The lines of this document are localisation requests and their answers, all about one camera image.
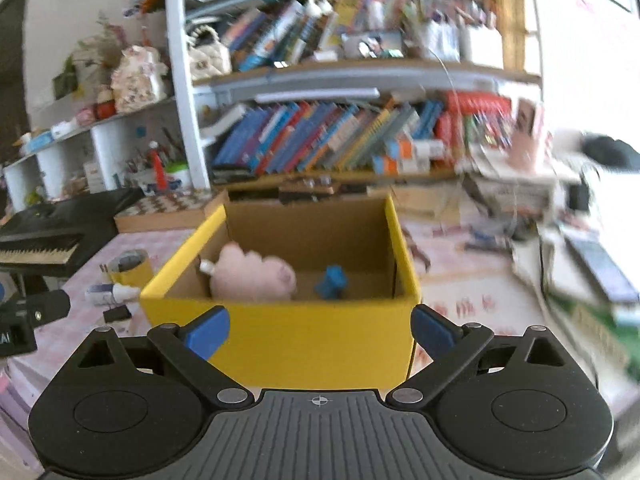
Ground white quilted handbag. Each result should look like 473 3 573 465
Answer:
187 27 234 81

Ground phone with lit screen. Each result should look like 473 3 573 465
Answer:
345 30 404 59

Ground orange and white small boxes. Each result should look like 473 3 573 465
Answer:
372 137 446 174

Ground small white bottle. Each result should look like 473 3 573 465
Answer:
85 282 141 306

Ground row of books beside handbag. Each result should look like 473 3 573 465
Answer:
222 0 501 72

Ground wooden chessboard box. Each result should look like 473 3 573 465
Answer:
114 189 230 234

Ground black electronic keyboard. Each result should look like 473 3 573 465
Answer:
0 187 146 277

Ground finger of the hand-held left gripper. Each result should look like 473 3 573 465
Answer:
20 289 71 329

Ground pink checked tablecloth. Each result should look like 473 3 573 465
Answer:
0 210 601 480

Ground blue toy figure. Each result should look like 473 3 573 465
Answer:
315 265 347 300

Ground white cubby shelf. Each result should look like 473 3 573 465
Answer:
2 97 201 211

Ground wooden bookshelf with white frame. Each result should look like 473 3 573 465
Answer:
165 0 547 193

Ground dark tablet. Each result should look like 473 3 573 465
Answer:
565 235 639 304

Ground red and white tube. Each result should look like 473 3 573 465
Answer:
150 141 169 192

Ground yellow cardboard box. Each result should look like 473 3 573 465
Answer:
140 191 422 392

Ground black cap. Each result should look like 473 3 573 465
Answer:
582 135 640 170

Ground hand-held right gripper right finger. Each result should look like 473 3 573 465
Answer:
385 304 576 409

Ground cup of pens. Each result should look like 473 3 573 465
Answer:
125 152 157 183

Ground pink card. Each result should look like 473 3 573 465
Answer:
507 97 547 169

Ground red flat box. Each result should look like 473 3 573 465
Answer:
447 92 512 117

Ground white jar with green lid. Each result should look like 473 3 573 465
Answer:
165 162 192 189

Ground decorative plaque with flowers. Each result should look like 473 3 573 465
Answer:
110 45 169 114

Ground pink plush toy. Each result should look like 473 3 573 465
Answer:
200 242 297 302

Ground stack of papers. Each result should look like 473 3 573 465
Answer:
465 160 582 212

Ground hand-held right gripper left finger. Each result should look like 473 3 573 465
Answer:
65 305 256 409

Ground yellow tape roll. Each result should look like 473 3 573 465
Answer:
102 249 153 289

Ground long row of leaning books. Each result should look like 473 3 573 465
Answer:
212 100 446 174

